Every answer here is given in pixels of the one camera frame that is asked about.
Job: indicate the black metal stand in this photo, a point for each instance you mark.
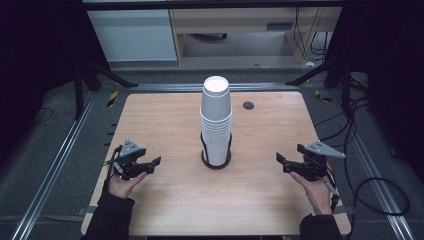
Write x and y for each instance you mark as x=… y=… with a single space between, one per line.
x=78 y=90
x=345 y=83

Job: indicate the long metal floor rail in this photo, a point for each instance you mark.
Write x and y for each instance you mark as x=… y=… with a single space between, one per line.
x=373 y=173
x=53 y=166

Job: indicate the white cabinet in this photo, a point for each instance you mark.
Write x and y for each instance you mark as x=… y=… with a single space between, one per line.
x=133 y=35

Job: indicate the black overhead frame bar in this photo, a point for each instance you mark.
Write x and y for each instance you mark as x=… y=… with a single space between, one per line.
x=213 y=4

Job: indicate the person's left hand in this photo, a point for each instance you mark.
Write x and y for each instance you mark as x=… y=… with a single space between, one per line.
x=121 y=187

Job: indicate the small white floor object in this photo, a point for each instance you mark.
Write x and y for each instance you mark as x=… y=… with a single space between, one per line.
x=310 y=63

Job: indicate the stack of white cups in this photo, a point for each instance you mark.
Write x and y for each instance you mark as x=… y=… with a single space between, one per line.
x=216 y=140

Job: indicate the person's right hand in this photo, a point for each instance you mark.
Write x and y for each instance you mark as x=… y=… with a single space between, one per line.
x=318 y=195

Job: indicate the grey tape strip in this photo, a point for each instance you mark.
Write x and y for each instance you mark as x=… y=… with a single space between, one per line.
x=348 y=210
x=81 y=211

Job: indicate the black round table grommet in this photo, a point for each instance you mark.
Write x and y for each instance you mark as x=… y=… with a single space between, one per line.
x=248 y=105

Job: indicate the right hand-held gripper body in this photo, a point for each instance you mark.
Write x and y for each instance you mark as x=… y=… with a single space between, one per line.
x=316 y=160

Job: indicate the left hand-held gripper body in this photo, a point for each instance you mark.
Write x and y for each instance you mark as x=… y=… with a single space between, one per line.
x=129 y=148

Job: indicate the black curtain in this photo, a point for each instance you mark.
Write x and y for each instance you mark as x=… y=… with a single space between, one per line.
x=33 y=66
x=393 y=66

